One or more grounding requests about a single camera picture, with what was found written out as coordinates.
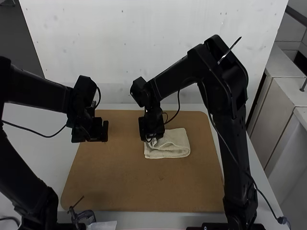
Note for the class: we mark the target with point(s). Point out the pale towel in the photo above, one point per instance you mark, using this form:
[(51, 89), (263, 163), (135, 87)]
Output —
[(172, 146)]

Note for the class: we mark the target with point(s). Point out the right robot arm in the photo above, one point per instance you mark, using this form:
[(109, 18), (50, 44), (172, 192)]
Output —
[(216, 95)]

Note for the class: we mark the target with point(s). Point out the cork mat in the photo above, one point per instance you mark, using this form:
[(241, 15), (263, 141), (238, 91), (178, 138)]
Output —
[(120, 167)]

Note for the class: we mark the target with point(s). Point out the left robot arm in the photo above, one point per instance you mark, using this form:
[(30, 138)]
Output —
[(36, 91)]

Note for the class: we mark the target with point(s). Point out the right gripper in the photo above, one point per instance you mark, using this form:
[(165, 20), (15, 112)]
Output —
[(152, 124)]

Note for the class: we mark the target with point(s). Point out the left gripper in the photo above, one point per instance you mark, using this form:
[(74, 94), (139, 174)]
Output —
[(96, 130)]

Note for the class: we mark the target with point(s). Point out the dark base panel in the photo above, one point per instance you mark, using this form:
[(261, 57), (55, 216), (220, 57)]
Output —
[(216, 228)]

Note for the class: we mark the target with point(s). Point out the black clamp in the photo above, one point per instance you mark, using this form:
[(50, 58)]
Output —
[(76, 215)]

